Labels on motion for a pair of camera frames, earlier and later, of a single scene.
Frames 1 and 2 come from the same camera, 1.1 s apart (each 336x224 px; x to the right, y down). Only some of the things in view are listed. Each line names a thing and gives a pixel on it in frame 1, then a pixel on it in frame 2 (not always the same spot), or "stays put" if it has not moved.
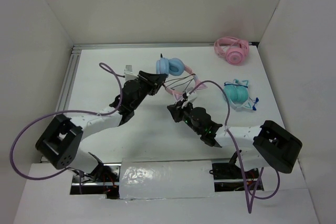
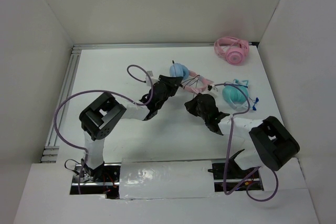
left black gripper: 154,81 -> 172,83
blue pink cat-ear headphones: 174,66 -> 179,70
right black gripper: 176,109 -> 190,106
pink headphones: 234,50 stays put
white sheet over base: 166,179 stays put
